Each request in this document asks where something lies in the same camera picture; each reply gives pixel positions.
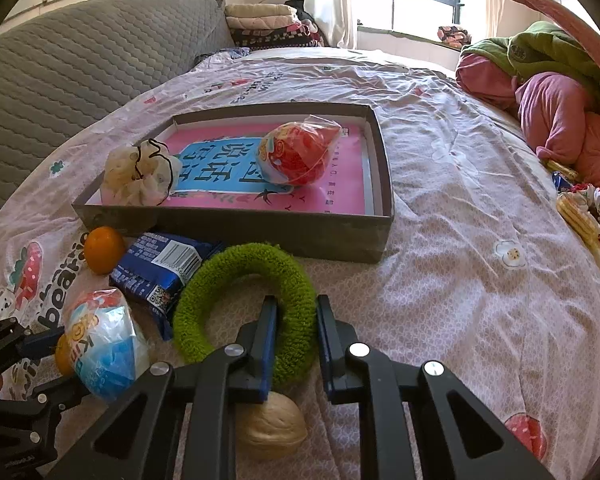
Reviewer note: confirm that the grey shallow cardboard box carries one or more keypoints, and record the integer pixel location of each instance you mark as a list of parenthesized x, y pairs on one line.
[(346, 237)]

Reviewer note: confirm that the pink crumpled quilt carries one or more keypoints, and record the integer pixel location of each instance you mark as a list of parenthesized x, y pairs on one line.
[(557, 115)]

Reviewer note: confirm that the blue surprise egg toy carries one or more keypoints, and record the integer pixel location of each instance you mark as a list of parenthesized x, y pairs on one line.
[(107, 349)]

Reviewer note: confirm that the grey quilted headboard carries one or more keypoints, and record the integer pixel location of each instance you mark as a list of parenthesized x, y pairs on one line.
[(65, 70)]

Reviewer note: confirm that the orange tangerine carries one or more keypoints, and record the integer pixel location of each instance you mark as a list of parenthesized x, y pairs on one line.
[(62, 356), (103, 249)]

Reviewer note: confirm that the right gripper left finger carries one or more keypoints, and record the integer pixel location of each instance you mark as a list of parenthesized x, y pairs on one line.
[(179, 422)]

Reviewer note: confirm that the pink and blue book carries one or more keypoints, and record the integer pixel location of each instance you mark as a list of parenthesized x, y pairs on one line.
[(221, 169)]

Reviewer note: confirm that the red surprise egg toy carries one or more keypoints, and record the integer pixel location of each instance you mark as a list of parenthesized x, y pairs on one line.
[(297, 153)]

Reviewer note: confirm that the stack of folded blankets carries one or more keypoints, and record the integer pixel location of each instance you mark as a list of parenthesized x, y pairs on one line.
[(261, 26)]

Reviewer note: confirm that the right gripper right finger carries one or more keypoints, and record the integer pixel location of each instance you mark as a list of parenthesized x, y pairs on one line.
[(416, 422)]

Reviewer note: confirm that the cream mesh drawstring pouch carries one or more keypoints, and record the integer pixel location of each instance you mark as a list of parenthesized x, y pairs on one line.
[(140, 175)]

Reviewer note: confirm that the snack pile at bedside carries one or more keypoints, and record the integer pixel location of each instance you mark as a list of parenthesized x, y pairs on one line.
[(578, 202)]

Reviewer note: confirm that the patterned item on windowsill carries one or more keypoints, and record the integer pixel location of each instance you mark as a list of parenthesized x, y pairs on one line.
[(454, 36)]

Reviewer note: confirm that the walnut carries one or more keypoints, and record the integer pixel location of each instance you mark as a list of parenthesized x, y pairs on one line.
[(271, 430)]

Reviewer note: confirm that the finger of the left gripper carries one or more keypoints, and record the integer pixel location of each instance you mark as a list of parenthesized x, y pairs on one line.
[(18, 343), (42, 410)]

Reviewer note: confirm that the strawberry print bed sheet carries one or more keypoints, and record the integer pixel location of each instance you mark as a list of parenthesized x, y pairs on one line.
[(480, 271)]

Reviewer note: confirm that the green blanket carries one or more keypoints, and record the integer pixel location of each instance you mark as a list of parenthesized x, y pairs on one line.
[(542, 47)]

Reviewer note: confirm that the blue snack packet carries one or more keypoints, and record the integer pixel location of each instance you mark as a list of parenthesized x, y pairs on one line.
[(155, 270)]

